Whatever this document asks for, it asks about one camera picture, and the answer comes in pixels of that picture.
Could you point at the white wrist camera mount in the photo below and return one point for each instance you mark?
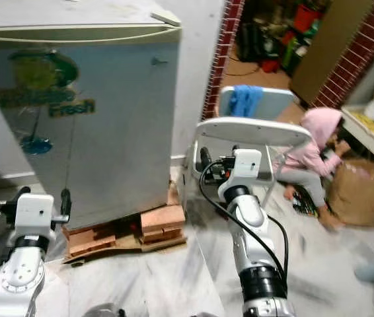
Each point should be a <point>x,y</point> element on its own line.
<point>246,168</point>
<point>34,214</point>

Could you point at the brown wooden door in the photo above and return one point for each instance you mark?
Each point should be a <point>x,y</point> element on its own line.
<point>332,46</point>

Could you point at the robot left leg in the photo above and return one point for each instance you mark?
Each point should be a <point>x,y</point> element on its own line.
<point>101,310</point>

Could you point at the red bucket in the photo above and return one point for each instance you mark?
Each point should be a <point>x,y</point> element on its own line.
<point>307,16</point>

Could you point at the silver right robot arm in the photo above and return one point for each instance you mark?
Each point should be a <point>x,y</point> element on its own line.
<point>256,257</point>

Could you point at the brick and wood fridge base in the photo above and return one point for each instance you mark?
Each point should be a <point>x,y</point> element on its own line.
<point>160,218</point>

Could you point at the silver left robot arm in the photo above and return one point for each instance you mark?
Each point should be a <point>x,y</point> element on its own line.
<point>22,277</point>

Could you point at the white high chair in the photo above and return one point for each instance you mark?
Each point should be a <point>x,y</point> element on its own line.
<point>253,131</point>

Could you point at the white table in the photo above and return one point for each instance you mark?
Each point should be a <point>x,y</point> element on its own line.
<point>369,135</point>

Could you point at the light blue plastic chair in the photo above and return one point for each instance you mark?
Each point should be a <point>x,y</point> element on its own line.
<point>276,102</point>

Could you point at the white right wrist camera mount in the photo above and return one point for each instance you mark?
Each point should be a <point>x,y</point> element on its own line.
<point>246,168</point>

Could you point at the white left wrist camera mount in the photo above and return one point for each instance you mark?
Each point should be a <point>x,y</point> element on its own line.
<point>34,214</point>

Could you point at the grey fridge with green sticker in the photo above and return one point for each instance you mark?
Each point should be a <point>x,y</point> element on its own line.
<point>121,145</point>

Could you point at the brown paper bag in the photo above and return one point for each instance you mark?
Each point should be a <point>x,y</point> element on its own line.
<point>362,195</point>

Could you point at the child in pink hoodie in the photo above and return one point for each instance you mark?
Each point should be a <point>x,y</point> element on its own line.
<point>322,125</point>

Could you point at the blue cloth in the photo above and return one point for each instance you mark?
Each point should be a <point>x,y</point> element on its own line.
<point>246,100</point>

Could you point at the dark colourful toy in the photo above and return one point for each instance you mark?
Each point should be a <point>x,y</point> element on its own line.
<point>304,201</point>

